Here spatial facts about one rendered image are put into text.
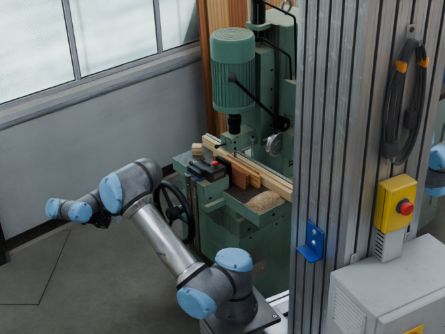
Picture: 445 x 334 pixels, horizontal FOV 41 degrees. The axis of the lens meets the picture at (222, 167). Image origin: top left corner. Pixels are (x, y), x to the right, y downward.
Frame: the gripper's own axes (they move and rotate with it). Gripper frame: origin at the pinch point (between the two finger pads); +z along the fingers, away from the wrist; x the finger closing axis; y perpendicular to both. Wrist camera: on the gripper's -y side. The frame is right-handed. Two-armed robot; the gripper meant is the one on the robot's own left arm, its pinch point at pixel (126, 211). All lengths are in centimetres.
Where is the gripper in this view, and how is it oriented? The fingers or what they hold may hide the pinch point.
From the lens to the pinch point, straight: 252.2
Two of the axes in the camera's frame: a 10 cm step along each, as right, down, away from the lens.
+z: 6.9, 1.4, 7.1
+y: -3.8, 9.0, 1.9
